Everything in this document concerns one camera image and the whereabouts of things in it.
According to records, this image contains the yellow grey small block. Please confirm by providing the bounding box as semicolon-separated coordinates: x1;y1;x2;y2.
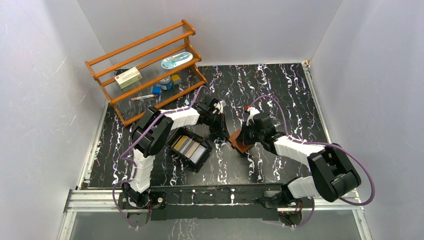
171;74;182;85

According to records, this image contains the blue white small jar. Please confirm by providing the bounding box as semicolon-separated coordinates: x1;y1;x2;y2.
159;76;174;91

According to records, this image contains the black card storage box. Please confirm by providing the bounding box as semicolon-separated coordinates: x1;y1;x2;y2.
166;127;212;173

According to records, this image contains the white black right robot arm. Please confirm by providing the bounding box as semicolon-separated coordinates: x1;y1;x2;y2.
229;107;362;207

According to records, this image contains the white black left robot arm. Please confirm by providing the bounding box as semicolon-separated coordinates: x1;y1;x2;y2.
129;95;230;208

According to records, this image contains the white green carton box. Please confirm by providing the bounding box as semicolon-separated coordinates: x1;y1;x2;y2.
114;67;142;89

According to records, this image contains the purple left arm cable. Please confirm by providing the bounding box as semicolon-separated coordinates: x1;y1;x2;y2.
111;85;208;229

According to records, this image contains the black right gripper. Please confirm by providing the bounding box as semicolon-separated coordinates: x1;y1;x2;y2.
236;120;264;146

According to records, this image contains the stack of cards in box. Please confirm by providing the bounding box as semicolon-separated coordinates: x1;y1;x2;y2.
170;135;207;165

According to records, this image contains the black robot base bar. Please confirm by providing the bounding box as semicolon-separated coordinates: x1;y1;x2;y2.
117;183;303;226

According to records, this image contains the blue oval blister pack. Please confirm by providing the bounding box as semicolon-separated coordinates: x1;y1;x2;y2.
160;51;193;70

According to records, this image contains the orange wooden shelf rack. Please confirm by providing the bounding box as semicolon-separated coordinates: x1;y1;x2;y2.
85;19;207;126

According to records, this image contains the white red marker pen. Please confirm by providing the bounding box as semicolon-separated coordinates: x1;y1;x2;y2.
130;94;156;101

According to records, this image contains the orange leather card holder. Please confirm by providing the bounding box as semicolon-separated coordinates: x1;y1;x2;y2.
229;129;254;154

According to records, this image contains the blue small cube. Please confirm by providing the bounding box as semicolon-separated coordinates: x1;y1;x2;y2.
151;86;162;96

